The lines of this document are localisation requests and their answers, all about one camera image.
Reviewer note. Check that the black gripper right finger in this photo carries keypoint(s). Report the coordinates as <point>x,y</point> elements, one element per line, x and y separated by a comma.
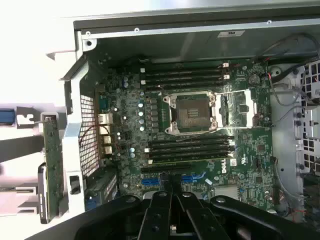
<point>190,215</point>

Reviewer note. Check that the CPU socket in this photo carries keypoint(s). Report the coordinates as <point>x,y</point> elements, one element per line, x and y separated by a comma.
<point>192,112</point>

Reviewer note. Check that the blue hard disk carrier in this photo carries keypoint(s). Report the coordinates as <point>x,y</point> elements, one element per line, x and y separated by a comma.
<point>6,117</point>

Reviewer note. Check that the silver coin cell battery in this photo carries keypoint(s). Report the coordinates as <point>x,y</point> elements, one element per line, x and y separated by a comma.
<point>254,79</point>

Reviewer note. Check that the green motherboard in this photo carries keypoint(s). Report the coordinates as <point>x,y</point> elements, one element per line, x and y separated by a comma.
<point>260,150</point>

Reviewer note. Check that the silver perforated drive cage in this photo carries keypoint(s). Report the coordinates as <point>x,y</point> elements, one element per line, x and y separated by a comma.
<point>310,150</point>

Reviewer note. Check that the silver chipset heat sink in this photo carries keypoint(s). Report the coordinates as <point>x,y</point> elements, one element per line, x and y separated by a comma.
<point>225,192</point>

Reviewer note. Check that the metal socket cover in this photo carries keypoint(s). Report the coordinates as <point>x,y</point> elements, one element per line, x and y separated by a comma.
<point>251,107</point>

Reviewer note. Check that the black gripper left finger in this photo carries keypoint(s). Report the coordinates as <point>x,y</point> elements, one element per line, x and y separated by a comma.
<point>157,215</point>

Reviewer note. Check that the blue expansion slot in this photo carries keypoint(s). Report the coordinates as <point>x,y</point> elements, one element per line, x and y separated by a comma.
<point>150,181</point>

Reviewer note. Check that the open black PC case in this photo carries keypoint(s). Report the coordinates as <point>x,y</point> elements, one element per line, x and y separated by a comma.
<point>150,42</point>

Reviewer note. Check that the black expansion slot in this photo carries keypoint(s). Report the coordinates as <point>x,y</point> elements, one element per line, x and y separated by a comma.
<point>165,168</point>

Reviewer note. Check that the grey parts rack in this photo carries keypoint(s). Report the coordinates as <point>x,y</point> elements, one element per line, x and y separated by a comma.
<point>25,195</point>

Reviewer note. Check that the black RAM slot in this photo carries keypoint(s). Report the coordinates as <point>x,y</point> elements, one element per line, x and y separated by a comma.
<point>190,151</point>
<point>185,66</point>
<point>190,140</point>
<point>185,73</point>
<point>185,79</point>
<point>190,146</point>
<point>185,86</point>

